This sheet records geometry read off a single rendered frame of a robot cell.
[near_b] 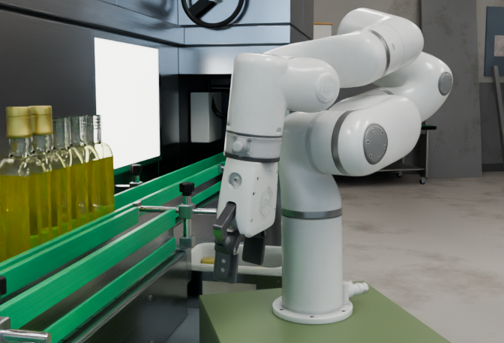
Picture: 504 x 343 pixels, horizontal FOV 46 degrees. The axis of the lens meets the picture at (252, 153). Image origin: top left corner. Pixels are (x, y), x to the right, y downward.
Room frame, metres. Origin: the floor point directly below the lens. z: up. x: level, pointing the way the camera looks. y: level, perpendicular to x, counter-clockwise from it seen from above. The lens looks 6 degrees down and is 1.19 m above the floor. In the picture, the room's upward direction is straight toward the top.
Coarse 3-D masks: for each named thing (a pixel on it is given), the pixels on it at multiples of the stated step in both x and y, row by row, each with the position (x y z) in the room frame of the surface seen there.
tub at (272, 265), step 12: (192, 252) 1.26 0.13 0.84; (204, 252) 1.32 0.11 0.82; (240, 252) 1.31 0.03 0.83; (276, 252) 1.29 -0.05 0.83; (192, 264) 1.17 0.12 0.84; (204, 264) 1.16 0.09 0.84; (240, 264) 1.31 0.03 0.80; (252, 264) 1.30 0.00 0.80; (264, 264) 1.30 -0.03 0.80; (276, 264) 1.29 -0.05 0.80
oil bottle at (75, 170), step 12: (72, 156) 0.96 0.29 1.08; (72, 168) 0.96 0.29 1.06; (84, 168) 1.00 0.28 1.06; (72, 180) 0.95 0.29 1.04; (84, 180) 0.99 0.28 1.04; (72, 192) 0.95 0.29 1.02; (84, 192) 0.99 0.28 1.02; (72, 204) 0.95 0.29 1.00; (84, 204) 0.99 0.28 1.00; (72, 216) 0.95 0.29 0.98; (84, 216) 0.99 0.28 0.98; (72, 228) 0.95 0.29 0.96
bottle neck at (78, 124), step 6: (72, 120) 1.02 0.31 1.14; (78, 120) 1.02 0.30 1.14; (84, 120) 1.03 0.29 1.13; (72, 126) 1.02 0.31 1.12; (78, 126) 1.02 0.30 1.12; (84, 126) 1.03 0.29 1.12; (72, 132) 1.02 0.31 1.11; (78, 132) 1.02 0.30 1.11; (84, 132) 1.03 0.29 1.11; (72, 138) 1.02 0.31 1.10; (78, 138) 1.02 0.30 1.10; (84, 138) 1.03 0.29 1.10
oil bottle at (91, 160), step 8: (72, 144) 1.02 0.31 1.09; (80, 144) 1.02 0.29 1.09; (80, 152) 1.01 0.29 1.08; (88, 152) 1.02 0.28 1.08; (96, 152) 1.04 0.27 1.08; (88, 160) 1.01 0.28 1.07; (96, 160) 1.04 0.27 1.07; (88, 168) 1.01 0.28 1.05; (96, 168) 1.04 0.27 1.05; (88, 176) 1.01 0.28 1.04; (96, 176) 1.04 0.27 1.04; (88, 184) 1.01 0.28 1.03; (96, 184) 1.04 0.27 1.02; (88, 192) 1.01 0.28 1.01; (96, 192) 1.03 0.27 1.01; (88, 200) 1.01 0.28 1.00; (96, 200) 1.03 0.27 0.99; (88, 208) 1.01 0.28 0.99; (96, 208) 1.03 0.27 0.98; (88, 216) 1.01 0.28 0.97; (96, 216) 1.03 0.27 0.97
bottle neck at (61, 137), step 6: (54, 120) 0.97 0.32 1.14; (60, 120) 0.97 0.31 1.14; (66, 120) 0.97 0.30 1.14; (54, 126) 0.97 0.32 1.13; (60, 126) 0.96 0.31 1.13; (66, 126) 0.97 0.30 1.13; (54, 132) 0.97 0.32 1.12; (60, 132) 0.97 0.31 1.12; (66, 132) 0.97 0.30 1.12; (54, 138) 0.97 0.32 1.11; (60, 138) 0.97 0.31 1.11; (66, 138) 0.97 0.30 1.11; (54, 144) 0.97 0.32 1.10; (60, 144) 0.97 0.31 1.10; (66, 144) 0.97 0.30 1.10
